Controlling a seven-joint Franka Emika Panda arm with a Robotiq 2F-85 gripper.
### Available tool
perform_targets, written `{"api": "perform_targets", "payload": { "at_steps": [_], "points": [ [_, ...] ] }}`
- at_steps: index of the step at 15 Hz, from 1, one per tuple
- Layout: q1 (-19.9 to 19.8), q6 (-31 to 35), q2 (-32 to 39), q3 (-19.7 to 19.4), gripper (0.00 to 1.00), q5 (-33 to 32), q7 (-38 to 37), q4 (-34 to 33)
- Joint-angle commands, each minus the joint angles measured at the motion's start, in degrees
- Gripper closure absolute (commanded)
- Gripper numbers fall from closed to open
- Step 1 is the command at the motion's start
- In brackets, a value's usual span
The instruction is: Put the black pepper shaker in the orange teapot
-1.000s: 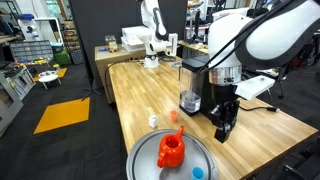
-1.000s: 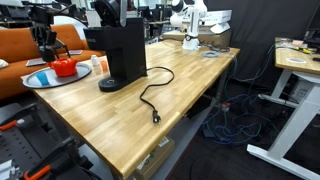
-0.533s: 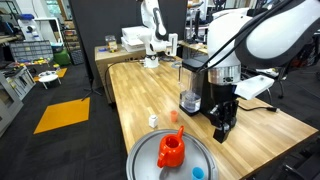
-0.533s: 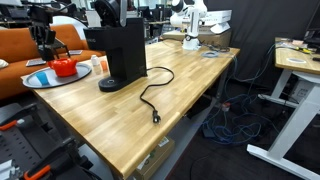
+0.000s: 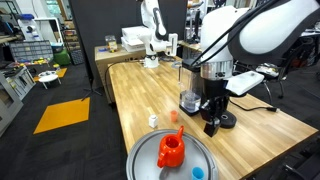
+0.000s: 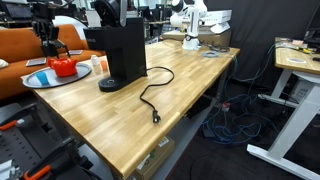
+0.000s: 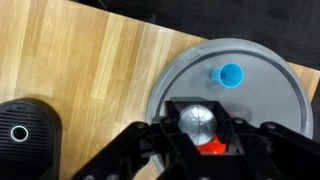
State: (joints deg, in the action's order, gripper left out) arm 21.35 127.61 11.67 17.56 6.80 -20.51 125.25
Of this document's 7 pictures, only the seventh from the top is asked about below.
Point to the blue plastic cup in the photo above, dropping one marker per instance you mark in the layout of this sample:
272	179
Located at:
230	76

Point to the black coffee machine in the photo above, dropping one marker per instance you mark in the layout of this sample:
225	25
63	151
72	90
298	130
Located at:
30	140

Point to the black equipment cart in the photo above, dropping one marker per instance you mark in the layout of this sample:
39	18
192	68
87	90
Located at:
143	18

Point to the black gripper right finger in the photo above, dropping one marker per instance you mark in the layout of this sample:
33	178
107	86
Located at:
226	130

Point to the grey round tray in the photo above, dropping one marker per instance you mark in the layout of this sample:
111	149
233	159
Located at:
266	100

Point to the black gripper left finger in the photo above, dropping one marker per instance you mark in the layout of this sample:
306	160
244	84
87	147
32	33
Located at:
175	133

